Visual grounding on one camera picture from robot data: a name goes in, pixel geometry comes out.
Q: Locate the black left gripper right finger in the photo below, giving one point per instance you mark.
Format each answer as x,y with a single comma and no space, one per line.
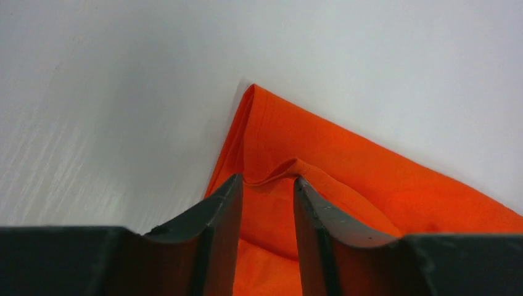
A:
340,255

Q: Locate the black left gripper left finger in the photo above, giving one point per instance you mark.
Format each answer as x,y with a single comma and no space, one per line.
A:
194,253

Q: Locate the orange t-shirt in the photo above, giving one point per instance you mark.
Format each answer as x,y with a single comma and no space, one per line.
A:
271,142

